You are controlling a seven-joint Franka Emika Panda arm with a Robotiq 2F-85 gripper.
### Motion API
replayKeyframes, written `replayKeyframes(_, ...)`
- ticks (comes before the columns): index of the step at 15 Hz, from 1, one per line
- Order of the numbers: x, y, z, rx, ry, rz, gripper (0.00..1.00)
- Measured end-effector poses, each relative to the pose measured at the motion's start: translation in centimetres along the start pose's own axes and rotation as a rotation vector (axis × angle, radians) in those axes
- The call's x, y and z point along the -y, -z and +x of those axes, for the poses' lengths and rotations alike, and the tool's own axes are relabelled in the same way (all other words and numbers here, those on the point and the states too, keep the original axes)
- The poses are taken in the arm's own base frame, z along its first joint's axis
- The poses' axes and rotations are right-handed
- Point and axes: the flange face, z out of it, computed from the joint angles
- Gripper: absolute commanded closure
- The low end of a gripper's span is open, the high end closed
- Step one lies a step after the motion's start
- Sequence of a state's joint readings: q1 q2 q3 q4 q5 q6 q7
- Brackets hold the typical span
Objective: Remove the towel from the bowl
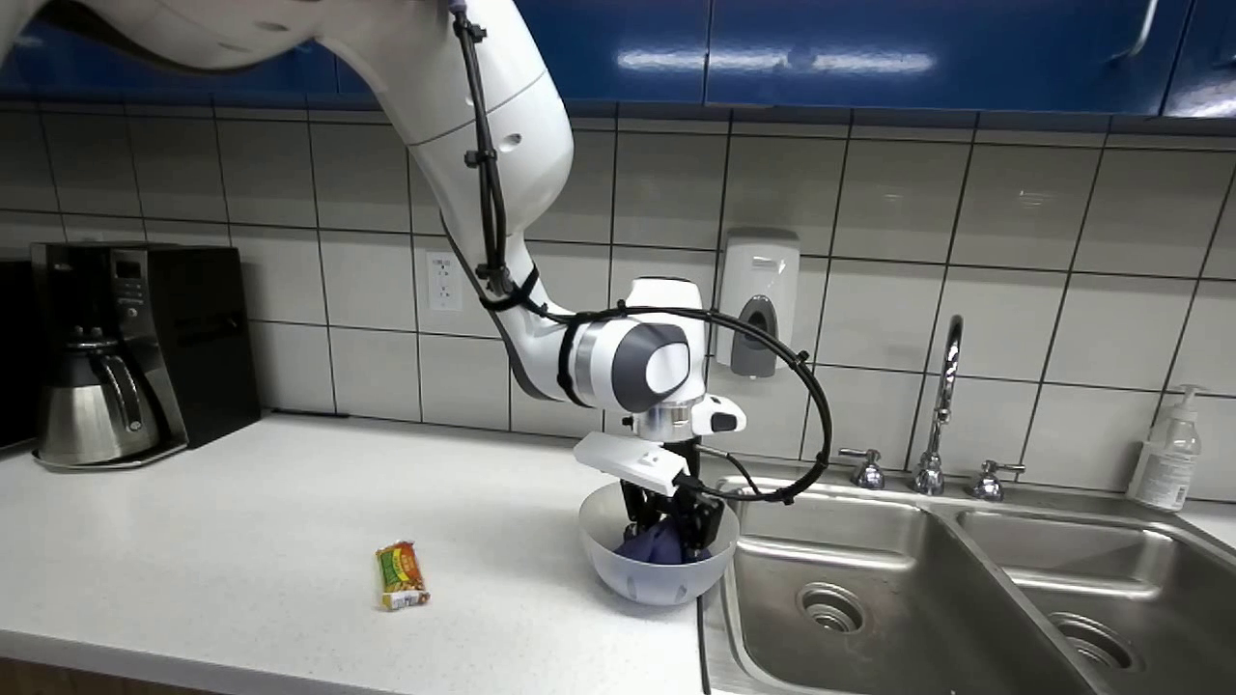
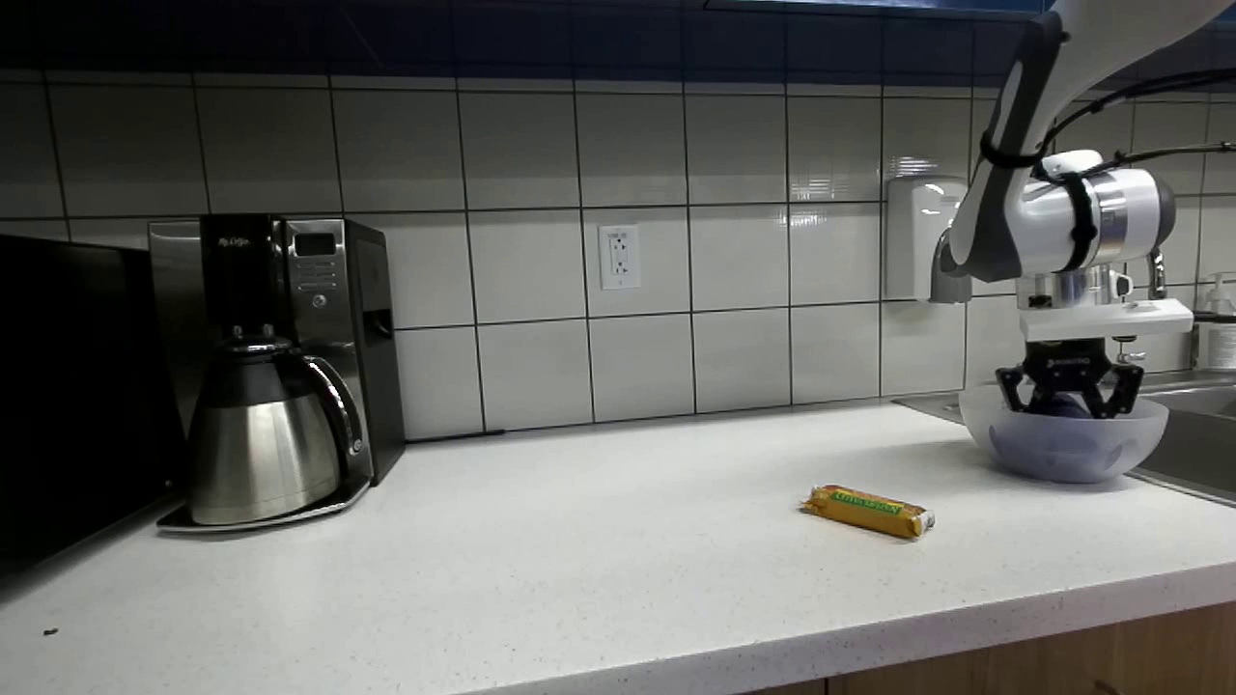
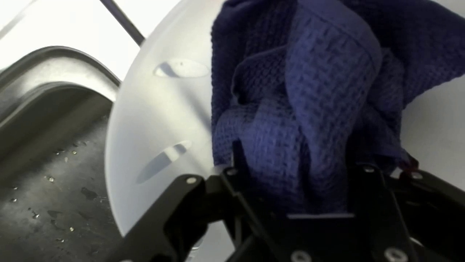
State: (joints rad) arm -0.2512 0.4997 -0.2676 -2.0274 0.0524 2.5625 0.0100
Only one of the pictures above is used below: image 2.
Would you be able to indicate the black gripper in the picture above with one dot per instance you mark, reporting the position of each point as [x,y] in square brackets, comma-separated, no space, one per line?
[1066,358]

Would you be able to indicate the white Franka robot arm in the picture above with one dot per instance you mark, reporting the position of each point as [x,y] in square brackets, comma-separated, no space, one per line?
[1030,216]

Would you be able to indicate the translucent plastic bowl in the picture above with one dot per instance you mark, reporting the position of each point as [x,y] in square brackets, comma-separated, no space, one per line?
[988,430]

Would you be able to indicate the steel kitchen sink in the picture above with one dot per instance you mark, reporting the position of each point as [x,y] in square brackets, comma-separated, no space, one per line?
[1201,426]

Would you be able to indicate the yellow wrapped snack bar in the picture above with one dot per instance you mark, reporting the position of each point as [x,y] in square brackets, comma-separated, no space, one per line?
[869,509]

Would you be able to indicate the wooden counter cabinet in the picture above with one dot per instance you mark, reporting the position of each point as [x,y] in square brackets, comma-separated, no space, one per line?
[1093,657]

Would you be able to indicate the black coffee maker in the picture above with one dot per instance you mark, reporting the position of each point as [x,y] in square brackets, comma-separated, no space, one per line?
[334,311]

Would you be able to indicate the stainless steel carafe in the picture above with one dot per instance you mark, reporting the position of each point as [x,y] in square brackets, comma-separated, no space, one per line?
[263,444]

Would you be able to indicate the black microwave oven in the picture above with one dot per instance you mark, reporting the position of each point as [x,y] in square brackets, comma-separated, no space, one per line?
[80,386]

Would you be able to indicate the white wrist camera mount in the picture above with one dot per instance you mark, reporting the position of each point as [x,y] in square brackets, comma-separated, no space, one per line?
[1107,318]

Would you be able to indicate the white wall soap dispenser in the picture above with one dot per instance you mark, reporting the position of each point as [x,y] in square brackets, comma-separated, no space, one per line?
[914,224]

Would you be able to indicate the white wall power outlet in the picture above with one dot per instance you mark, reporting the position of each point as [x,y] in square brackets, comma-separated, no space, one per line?
[621,255]

